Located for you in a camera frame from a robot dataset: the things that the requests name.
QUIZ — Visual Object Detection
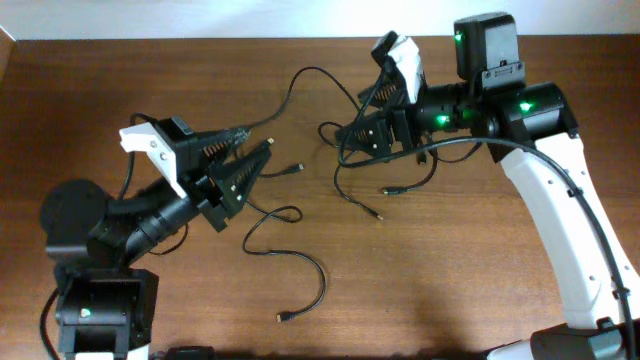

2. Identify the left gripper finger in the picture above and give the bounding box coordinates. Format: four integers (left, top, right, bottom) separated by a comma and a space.
196, 127, 251, 166
206, 146, 271, 217

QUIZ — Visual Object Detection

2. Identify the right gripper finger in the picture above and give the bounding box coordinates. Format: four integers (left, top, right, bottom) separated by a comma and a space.
369, 80, 404, 108
345, 111, 394, 158

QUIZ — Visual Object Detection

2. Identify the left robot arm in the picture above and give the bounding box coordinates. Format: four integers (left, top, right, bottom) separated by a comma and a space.
40, 117, 273, 359

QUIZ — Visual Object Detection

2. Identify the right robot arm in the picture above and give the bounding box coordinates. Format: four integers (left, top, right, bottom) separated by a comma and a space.
336, 12, 639, 359

